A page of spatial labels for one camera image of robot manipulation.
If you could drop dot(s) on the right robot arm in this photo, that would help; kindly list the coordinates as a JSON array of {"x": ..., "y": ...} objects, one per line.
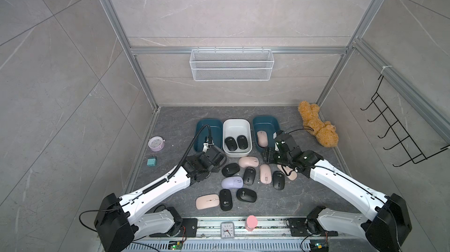
[{"x": 383, "y": 220}]

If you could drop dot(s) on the pink mouse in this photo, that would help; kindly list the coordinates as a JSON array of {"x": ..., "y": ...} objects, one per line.
[
  {"x": 265, "y": 174},
  {"x": 245, "y": 162},
  {"x": 207, "y": 201},
  {"x": 288, "y": 172},
  {"x": 262, "y": 139}
]

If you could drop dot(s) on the brown teddy bear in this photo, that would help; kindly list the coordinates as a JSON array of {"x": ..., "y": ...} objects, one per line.
[{"x": 324, "y": 132}]

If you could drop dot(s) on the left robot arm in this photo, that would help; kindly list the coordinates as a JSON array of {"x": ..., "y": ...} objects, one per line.
[{"x": 125, "y": 219}]

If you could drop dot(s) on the black mouse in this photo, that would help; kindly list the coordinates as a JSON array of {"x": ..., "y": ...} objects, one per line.
[
  {"x": 226, "y": 201},
  {"x": 242, "y": 142},
  {"x": 278, "y": 180},
  {"x": 249, "y": 176},
  {"x": 231, "y": 144},
  {"x": 230, "y": 170},
  {"x": 246, "y": 195}
]

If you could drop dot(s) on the small teal cube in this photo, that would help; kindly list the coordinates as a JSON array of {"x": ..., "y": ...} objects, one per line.
[{"x": 151, "y": 162}]

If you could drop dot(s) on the purple mouse lower centre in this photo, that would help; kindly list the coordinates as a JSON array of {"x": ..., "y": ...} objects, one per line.
[{"x": 234, "y": 182}]

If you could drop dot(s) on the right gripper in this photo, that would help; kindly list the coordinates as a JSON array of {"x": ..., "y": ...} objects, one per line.
[{"x": 268, "y": 156}]

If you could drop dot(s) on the black wire hook rack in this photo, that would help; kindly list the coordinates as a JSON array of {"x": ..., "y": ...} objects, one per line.
[{"x": 403, "y": 138}]

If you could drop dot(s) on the purple round alarm clock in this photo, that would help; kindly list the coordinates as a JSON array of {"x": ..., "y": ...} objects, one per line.
[{"x": 156, "y": 143}]

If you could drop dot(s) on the left green circuit board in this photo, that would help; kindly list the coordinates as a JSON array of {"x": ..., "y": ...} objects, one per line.
[{"x": 175, "y": 245}]

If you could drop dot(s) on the right green circuit board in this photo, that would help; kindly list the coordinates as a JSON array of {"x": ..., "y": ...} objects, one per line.
[{"x": 318, "y": 246}]

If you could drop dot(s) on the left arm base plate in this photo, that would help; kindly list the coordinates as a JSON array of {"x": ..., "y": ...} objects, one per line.
[{"x": 186, "y": 228}]

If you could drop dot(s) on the white storage box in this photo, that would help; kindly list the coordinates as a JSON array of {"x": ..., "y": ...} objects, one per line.
[{"x": 234, "y": 128}]

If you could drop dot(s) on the right teal storage box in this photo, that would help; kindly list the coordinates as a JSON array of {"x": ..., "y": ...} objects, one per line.
[{"x": 266, "y": 123}]

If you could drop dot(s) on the teal storage box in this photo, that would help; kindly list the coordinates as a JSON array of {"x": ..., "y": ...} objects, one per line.
[
  {"x": 216, "y": 128},
  {"x": 266, "y": 123}
]

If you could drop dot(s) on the white wire mesh basket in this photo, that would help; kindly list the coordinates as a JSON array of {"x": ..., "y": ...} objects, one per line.
[{"x": 231, "y": 64}]

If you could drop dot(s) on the left teal storage box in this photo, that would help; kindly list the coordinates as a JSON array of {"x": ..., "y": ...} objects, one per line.
[{"x": 216, "y": 128}]

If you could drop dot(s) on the green circuit board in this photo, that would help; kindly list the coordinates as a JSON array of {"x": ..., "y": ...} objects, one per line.
[
  {"x": 175, "y": 245},
  {"x": 318, "y": 246}
]

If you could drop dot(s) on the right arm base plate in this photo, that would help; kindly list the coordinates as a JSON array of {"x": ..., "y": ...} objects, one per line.
[{"x": 302, "y": 227}]

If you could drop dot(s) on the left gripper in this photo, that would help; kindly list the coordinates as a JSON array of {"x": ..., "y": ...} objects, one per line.
[{"x": 217, "y": 168}]

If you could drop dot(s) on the white square desk clock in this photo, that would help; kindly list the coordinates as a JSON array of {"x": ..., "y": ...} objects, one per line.
[{"x": 227, "y": 231}]

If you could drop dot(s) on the pink cylinder cup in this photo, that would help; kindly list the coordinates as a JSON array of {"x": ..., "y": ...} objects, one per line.
[{"x": 251, "y": 223}]

